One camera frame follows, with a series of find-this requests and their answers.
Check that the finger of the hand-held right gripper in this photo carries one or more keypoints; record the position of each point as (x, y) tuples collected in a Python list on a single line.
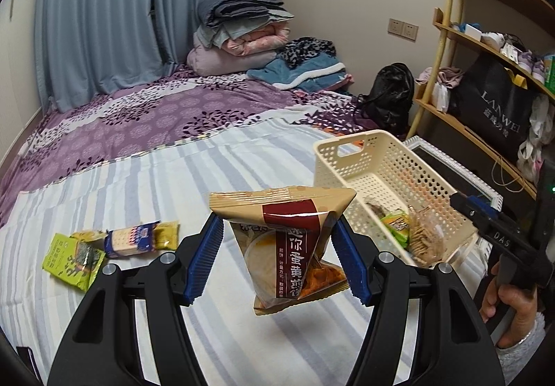
[(483, 201), (485, 223)]

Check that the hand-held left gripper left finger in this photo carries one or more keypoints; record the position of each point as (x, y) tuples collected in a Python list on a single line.
[(203, 260)]

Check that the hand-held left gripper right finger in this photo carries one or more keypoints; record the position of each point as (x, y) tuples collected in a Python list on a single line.
[(353, 269)]

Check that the green packet with orange label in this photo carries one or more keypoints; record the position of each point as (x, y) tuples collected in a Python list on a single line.
[(396, 227)]

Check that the clear bag of brown sticks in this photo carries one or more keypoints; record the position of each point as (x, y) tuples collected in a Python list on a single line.
[(427, 238)]

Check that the tan and maroon snack packet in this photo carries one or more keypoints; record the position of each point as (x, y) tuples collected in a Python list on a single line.
[(295, 247)]

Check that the cream perforated plastic basket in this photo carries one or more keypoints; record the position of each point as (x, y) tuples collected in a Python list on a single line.
[(390, 169)]

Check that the person's right forearm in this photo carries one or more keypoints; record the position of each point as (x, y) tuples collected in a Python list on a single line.
[(524, 358)]

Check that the person's right hand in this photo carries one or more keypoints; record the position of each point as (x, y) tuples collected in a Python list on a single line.
[(516, 312)]

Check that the yellow snack packet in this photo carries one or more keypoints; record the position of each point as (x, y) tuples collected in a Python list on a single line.
[(167, 234)]

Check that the blue and white cracker packet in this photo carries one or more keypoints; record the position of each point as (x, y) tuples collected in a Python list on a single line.
[(130, 240)]

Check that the white plastic bags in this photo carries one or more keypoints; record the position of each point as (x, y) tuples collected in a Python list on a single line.
[(537, 130)]

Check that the black shopping bag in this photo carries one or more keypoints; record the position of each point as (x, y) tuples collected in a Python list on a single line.
[(494, 104)]

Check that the white paper bag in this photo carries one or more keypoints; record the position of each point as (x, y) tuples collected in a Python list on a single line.
[(440, 97)]

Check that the small green seaweed packet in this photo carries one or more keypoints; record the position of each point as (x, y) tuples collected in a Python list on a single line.
[(89, 254)]

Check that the pink cloth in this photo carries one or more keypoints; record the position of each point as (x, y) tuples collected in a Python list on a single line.
[(446, 77)]

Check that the black plastic bag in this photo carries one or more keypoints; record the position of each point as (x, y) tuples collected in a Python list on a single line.
[(390, 97)]

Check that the green box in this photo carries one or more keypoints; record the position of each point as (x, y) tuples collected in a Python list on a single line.
[(550, 74)]

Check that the large green seaweed packet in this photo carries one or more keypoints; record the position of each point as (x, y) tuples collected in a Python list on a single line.
[(58, 260)]

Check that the lilac and white sneakers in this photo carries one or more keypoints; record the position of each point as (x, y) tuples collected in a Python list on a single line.
[(532, 63)]

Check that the purple floral bedsheet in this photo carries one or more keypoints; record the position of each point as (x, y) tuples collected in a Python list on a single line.
[(151, 108)]

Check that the white and blue box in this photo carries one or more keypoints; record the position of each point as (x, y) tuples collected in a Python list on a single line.
[(470, 31)]

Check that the blue fleece robe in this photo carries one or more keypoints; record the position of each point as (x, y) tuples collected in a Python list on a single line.
[(312, 74)]

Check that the leopard print scarf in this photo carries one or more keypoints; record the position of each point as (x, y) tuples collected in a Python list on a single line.
[(303, 50)]

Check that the pink floral folded quilt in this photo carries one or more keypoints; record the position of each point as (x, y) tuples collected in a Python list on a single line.
[(260, 40)]

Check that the pale green folded blanket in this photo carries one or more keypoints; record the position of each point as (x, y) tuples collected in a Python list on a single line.
[(243, 27)]

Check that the beige wall outlet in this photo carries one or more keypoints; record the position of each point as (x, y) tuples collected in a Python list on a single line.
[(411, 31), (396, 27)]

